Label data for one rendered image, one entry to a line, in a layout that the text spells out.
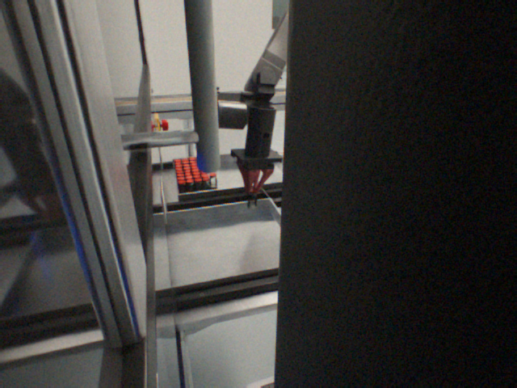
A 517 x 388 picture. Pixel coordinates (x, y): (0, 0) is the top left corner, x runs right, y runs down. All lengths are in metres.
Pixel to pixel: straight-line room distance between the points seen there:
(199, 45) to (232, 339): 1.50
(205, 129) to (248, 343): 1.42
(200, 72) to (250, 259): 0.46
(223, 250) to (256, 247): 0.07
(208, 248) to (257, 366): 0.95
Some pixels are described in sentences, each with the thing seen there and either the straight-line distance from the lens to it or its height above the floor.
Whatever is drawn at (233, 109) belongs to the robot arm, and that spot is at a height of 1.17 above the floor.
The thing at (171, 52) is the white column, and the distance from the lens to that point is 2.44.
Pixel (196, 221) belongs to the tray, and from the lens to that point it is 0.84.
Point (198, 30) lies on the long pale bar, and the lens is 0.33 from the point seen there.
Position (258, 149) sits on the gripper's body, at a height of 1.08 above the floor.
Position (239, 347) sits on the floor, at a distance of 1.67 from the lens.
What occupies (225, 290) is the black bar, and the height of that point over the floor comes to 0.90.
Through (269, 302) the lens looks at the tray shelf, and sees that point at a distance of 0.63.
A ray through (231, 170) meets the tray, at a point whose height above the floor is 0.88.
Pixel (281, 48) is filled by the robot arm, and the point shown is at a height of 1.27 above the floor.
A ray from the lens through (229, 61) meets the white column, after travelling 2.50.
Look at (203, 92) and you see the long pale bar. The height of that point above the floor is 1.27.
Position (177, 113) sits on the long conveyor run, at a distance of 1.88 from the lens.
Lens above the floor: 1.33
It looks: 28 degrees down
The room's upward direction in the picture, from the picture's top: straight up
